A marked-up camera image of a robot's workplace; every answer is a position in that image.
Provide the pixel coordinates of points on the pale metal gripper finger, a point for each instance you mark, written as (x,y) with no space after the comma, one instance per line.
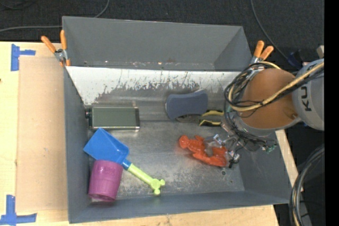
(223,154)
(216,139)

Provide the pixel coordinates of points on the orange toy lobster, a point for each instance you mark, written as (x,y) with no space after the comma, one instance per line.
(197,147)

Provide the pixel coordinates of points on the yellow and black pliers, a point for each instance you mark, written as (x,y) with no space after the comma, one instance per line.
(210,113)

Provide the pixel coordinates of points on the blue-grey sponge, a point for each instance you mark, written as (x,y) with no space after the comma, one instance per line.
(186,103)

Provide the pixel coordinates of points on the grey metal bin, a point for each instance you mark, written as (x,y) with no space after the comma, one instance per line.
(169,156)

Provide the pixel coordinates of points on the dark green flat block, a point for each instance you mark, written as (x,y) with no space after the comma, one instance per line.
(114,117)

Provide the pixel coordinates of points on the purple plastic cup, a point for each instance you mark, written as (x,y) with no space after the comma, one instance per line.
(104,180)

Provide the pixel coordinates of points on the brown cardboard board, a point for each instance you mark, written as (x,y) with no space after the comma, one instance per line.
(39,135)

